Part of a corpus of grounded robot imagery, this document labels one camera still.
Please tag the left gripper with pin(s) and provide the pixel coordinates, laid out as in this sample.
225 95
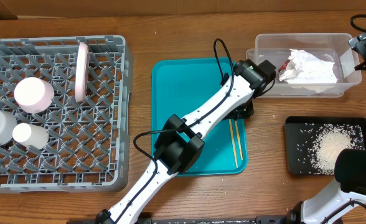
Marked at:
247 111

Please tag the wooden chopstick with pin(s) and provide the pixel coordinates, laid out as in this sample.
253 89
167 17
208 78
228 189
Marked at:
238 139
233 143

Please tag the red snack wrapper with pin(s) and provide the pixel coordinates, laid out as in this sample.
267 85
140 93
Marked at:
282 69

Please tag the white napkin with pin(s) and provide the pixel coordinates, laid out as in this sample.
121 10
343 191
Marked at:
308 70

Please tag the pile of rice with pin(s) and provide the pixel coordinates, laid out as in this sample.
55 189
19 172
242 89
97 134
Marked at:
319 145

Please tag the large white plate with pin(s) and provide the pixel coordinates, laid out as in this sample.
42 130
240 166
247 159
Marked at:
81 73

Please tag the white cup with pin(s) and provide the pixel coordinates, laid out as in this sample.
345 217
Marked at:
30 135

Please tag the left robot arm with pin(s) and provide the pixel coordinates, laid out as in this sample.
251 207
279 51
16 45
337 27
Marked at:
181 140

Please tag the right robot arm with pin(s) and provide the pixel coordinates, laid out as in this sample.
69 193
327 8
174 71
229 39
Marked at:
347 189

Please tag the grey dishwasher rack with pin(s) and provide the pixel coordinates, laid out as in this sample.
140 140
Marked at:
88 147

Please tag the clear plastic bin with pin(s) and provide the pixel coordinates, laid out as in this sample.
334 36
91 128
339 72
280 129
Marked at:
333 47

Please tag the teal plastic tray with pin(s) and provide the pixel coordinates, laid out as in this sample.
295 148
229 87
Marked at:
181 86

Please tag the black tray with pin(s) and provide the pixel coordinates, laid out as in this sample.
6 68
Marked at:
291 130

